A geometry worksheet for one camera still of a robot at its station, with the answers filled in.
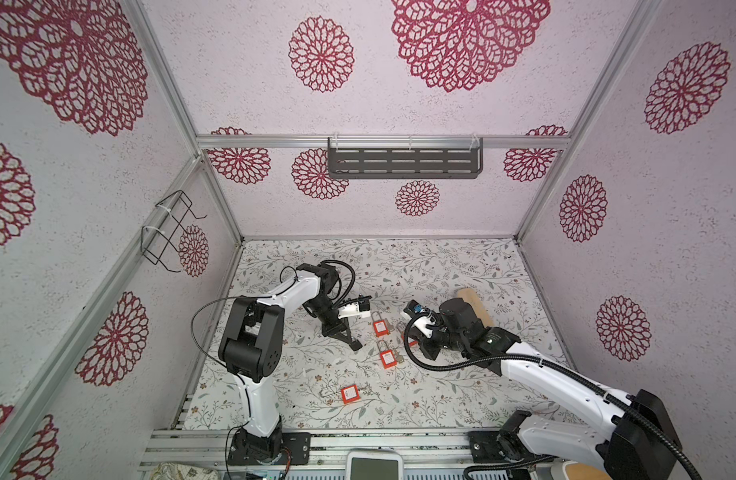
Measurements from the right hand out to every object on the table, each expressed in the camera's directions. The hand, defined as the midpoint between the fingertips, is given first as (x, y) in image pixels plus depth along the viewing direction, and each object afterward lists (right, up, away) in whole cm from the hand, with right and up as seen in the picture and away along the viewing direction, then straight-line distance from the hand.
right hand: (409, 327), depth 79 cm
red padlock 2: (-5, -11, +8) cm, 15 cm away
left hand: (-18, -6, +8) cm, 20 cm away
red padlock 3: (-16, -19, +2) cm, 25 cm away
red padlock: (-7, -3, +15) cm, 17 cm away
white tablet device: (-10, -30, -11) cm, 33 cm away
